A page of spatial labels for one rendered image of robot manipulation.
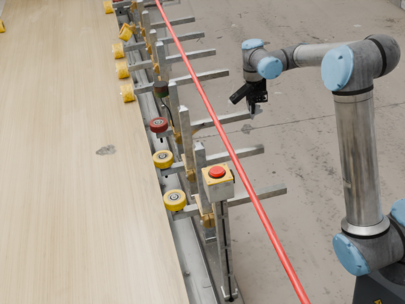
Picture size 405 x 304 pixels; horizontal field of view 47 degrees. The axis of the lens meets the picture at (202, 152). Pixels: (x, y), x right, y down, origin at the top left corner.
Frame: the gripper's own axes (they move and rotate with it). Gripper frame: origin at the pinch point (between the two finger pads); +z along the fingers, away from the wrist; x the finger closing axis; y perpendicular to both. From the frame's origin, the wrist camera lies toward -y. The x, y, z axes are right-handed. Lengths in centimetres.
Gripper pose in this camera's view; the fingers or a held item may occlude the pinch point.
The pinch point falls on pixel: (250, 117)
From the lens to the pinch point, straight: 216.3
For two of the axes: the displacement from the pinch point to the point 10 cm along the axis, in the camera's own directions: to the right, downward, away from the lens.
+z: 1.0, 7.9, 6.0
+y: 9.7, -2.2, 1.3
